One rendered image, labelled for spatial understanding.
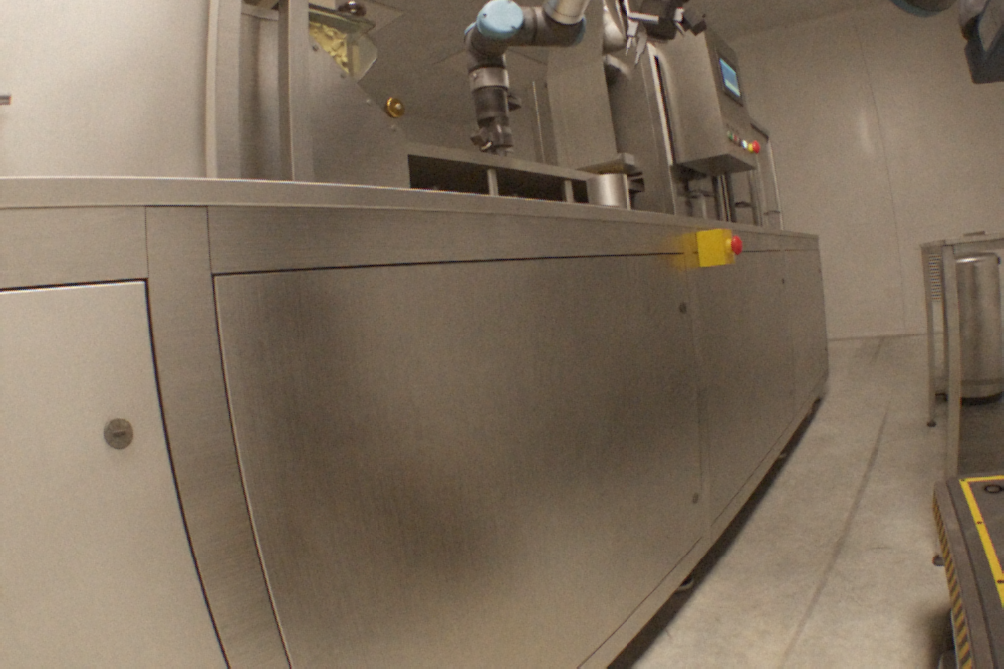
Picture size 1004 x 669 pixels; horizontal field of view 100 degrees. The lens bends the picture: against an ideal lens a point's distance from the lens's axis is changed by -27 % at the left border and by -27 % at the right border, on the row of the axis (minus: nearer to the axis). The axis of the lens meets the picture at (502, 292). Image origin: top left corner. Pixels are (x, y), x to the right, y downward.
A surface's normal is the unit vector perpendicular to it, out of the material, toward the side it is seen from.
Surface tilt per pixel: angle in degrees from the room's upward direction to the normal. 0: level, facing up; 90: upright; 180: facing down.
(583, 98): 90
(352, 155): 90
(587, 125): 90
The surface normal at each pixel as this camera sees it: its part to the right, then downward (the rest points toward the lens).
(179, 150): 0.76, -0.08
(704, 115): -0.64, 0.07
